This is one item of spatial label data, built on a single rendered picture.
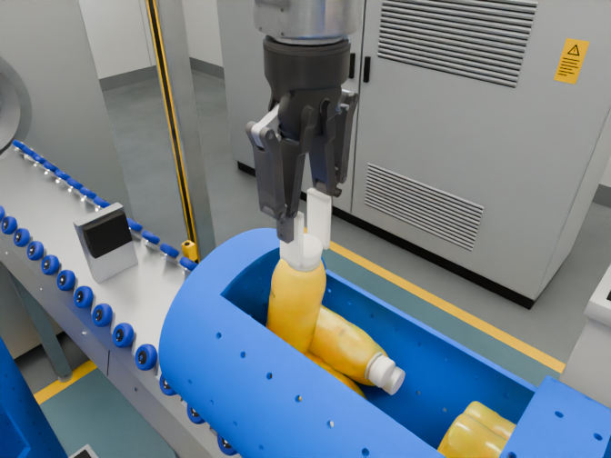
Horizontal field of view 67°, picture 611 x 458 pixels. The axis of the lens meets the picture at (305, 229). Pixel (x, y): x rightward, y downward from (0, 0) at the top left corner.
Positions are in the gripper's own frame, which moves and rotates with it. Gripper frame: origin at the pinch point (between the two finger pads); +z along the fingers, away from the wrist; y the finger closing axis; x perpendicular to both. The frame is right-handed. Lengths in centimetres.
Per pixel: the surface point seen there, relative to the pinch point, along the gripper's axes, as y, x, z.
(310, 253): 0.6, 1.3, 2.3
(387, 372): -5.4, 9.9, 21.2
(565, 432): -1.1, 29.6, 8.1
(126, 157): -117, -288, 133
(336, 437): 10.4, 13.5, 12.8
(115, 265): 0, -56, 37
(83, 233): 4, -56, 26
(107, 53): -192, -435, 96
